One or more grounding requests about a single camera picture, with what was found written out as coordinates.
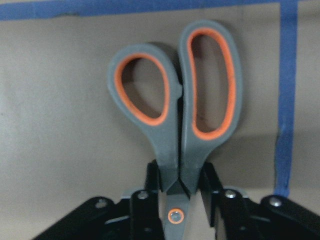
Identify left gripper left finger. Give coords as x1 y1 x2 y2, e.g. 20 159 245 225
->
35 161 165 240

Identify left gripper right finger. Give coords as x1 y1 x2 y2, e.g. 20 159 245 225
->
199 162 320 240

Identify grey orange scissors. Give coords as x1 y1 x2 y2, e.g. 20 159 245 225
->
107 20 243 240

